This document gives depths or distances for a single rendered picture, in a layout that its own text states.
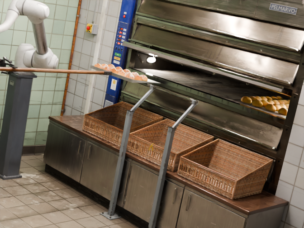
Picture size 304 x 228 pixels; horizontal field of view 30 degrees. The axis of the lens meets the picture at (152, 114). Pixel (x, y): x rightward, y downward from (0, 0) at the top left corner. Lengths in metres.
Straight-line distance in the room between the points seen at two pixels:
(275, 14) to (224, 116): 0.94
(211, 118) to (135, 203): 0.97
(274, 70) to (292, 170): 0.79
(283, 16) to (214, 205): 1.56
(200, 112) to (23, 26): 2.03
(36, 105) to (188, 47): 1.91
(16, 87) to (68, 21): 1.22
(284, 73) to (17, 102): 2.38
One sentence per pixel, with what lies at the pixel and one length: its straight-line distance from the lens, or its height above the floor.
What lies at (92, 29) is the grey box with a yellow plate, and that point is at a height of 1.45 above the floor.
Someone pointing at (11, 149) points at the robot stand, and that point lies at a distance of 5.43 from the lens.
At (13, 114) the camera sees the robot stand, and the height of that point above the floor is 0.62.
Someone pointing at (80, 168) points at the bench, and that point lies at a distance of 5.33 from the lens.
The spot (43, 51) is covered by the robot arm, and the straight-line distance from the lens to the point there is 5.11.
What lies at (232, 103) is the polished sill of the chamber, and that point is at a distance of 4.78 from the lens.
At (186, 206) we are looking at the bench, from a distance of 4.44.
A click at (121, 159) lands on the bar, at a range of 4.83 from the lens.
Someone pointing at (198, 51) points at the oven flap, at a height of 1.51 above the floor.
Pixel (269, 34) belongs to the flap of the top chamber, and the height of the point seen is 1.79.
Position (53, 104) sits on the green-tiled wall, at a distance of 6.29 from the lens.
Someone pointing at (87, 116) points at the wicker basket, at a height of 0.72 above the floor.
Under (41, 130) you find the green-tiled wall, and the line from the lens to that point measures 6.30.
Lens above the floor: 1.93
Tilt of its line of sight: 12 degrees down
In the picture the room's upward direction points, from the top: 11 degrees clockwise
